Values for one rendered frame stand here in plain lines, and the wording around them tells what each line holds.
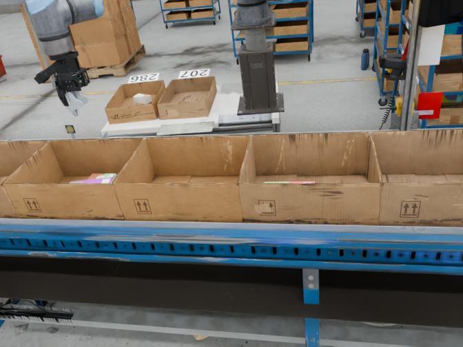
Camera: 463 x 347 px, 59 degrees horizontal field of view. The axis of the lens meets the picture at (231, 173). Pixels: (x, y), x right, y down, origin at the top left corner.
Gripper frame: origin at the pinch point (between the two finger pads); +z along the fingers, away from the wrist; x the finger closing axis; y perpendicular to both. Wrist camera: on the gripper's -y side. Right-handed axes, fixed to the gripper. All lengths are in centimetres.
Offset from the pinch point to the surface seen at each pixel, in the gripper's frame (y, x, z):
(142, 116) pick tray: -13, 86, 41
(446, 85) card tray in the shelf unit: 153, 104, 40
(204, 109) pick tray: 23, 87, 39
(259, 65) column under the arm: 55, 91, 17
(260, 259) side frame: 62, -30, 37
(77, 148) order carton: -8.9, 8.7, 18.3
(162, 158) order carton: 24.6, 7.1, 22.9
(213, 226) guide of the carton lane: 48, -26, 28
